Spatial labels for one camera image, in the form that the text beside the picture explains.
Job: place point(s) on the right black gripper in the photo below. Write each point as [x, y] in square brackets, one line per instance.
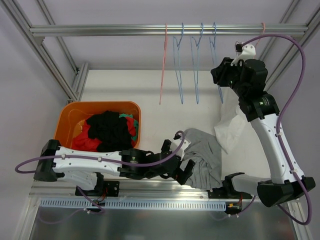
[222, 75]

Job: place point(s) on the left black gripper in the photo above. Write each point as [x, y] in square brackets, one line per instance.
[178, 165]

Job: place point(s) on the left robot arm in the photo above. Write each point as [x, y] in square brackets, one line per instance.
[86, 169]

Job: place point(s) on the grey tank top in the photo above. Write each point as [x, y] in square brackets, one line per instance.
[205, 151]

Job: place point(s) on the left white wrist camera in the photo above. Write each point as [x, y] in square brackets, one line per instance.
[178, 146]

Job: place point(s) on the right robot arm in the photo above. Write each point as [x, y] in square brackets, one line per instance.
[287, 181]

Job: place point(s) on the white slotted cable duct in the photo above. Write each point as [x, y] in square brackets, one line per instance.
[137, 204]

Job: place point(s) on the pink wire hanger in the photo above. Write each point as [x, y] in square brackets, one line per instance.
[163, 62]

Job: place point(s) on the white cloth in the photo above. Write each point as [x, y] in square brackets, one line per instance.
[232, 121]

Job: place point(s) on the red tank top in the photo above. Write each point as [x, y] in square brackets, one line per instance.
[82, 142]

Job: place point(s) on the blue wire hanger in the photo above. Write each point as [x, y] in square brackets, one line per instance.
[177, 61]

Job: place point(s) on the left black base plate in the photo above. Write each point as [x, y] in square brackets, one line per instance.
[111, 188]

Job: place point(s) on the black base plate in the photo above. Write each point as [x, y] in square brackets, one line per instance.
[223, 193]
[111, 188]

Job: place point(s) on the orange plastic basket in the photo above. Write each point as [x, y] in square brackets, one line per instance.
[73, 116]

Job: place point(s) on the green tank top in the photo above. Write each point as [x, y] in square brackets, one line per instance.
[132, 125]

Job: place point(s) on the black tank top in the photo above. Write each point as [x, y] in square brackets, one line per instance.
[111, 130]

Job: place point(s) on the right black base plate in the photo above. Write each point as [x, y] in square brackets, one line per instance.
[223, 193]

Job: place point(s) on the aluminium front rail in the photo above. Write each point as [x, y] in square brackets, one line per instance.
[128, 188]

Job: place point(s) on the aluminium hanging rail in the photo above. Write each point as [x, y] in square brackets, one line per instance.
[112, 30]

